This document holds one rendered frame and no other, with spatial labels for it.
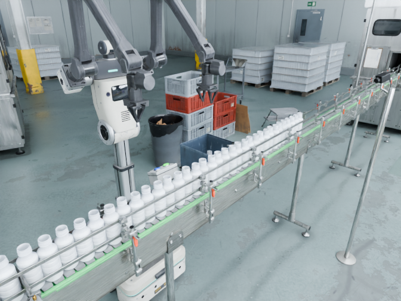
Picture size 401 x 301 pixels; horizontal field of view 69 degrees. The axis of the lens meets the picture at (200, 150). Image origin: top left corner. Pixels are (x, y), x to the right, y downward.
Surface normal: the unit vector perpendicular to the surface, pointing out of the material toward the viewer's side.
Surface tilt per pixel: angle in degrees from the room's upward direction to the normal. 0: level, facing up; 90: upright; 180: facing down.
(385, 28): 90
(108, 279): 90
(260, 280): 0
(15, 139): 90
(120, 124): 90
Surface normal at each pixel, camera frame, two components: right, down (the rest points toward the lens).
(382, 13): -0.68, 0.30
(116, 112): 0.74, 0.28
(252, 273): 0.00, -0.91
